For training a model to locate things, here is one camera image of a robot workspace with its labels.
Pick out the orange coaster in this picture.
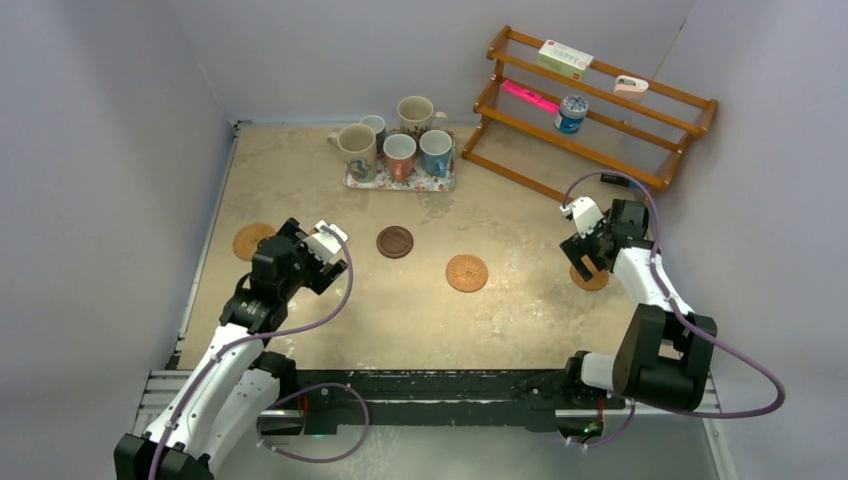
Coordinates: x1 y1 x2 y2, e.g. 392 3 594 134
569 256 609 292

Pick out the woven rattan coaster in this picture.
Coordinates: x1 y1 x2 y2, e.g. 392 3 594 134
232 222 276 261
445 254 489 293

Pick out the dark wooden coaster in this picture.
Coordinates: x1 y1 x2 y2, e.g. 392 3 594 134
376 225 414 259

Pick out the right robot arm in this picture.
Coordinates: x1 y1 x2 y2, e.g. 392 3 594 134
560 197 717 411

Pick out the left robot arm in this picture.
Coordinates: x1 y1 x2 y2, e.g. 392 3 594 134
113 218 348 479

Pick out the black blue marker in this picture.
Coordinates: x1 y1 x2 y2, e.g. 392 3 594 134
600 173 640 189

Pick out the wooden rack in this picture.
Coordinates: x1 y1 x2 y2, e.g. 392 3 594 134
460 25 719 207

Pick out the blue white jar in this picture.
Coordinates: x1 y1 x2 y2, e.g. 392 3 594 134
554 94 589 134

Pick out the beige mug with pattern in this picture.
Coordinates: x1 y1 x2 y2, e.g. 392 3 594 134
327 123 377 182

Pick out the pink white tape dispenser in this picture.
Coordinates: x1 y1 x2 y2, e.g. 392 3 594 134
613 75 650 102

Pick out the floral tray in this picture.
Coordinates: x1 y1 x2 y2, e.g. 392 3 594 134
343 129 457 193

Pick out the pink highlighter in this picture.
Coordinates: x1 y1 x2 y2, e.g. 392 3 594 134
501 79 559 114

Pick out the pink mug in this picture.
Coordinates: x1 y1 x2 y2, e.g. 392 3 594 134
383 133 417 182

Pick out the small grey mug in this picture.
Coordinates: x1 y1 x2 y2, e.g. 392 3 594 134
360 115 387 154

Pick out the white green box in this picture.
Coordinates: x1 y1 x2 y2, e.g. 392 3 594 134
535 39 594 81

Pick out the blue mug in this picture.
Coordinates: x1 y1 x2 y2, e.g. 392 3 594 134
419 130 454 178

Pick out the tall beige mug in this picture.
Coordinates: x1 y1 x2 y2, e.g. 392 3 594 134
397 95 450 139

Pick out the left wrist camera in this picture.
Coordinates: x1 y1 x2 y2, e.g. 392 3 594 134
304 220 349 263

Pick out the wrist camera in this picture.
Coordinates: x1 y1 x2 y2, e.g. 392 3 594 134
304 220 349 263
560 196 604 238

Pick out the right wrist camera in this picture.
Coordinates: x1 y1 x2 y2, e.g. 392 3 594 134
560 196 604 238

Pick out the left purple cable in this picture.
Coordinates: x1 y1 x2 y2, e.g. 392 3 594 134
146 225 371 480

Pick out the purple cable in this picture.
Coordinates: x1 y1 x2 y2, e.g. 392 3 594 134
559 170 787 452
146 225 371 480

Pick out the black aluminium base frame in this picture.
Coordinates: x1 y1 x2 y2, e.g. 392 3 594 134
119 367 737 480

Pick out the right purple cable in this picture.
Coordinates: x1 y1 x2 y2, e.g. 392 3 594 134
559 170 787 452

